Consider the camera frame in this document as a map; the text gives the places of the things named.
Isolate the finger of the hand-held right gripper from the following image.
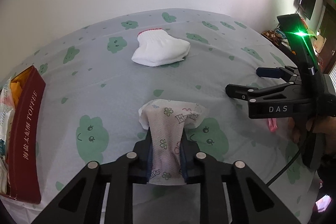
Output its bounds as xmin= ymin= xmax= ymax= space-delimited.
xmin=225 ymin=81 xmax=302 ymax=105
xmin=256 ymin=65 xmax=302 ymax=83

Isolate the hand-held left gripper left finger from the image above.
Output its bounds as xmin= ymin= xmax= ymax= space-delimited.
xmin=31 ymin=127 xmax=154 ymax=224

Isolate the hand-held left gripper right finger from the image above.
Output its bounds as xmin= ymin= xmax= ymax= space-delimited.
xmin=181 ymin=130 xmax=301 ymax=224

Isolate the white floral packet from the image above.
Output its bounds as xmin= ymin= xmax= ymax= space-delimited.
xmin=138 ymin=99 xmax=210 ymax=186

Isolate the red tin box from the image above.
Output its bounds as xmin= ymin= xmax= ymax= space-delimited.
xmin=0 ymin=65 xmax=46 ymax=205

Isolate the teal and white tissue pack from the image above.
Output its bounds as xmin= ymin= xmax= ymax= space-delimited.
xmin=0 ymin=76 xmax=17 ymax=143

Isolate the person's right forearm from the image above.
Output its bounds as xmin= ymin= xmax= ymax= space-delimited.
xmin=315 ymin=152 xmax=336 ymax=203

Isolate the person's right hand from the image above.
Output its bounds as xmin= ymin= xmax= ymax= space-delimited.
xmin=287 ymin=115 xmax=336 ymax=156

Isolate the pink ribbon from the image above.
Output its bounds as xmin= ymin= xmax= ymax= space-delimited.
xmin=267 ymin=118 xmax=279 ymax=132

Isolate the brown patterned cloth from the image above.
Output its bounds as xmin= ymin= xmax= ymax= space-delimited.
xmin=263 ymin=30 xmax=284 ymax=48

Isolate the green cloud print tablecloth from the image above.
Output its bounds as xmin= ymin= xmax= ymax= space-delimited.
xmin=0 ymin=8 xmax=323 ymax=224

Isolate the brown wooden door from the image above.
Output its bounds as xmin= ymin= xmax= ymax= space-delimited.
xmin=314 ymin=0 xmax=336 ymax=77

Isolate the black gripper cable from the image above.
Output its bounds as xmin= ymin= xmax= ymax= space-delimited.
xmin=266 ymin=130 xmax=315 ymax=186

